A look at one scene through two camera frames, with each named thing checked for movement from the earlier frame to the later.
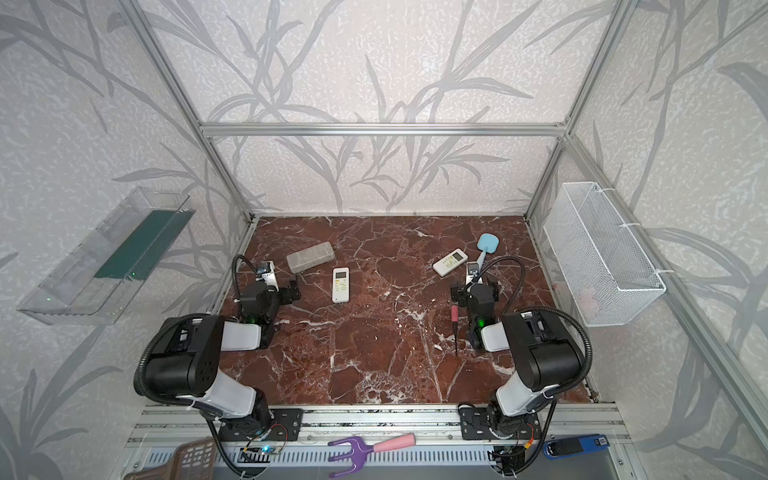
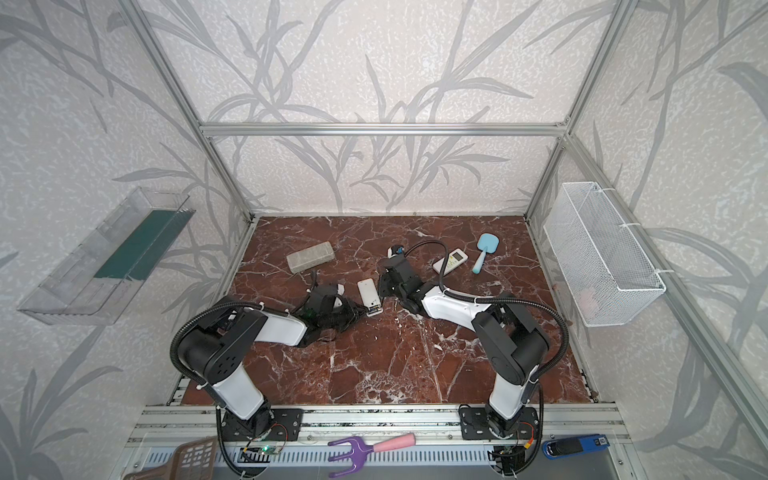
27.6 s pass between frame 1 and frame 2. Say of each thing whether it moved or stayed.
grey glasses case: stayed
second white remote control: stayed
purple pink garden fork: stayed
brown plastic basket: stayed
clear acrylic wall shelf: stayed
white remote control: moved
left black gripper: moved
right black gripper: moved
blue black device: stayed
